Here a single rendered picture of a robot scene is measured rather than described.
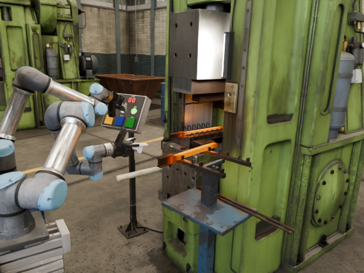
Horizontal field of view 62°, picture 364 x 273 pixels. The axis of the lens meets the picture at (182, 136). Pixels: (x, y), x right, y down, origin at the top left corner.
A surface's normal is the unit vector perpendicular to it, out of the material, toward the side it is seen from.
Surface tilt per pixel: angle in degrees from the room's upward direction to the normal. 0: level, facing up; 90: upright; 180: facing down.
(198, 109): 90
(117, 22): 90
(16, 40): 89
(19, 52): 89
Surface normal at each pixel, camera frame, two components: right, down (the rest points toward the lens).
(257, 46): -0.80, 0.14
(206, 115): 0.60, 0.22
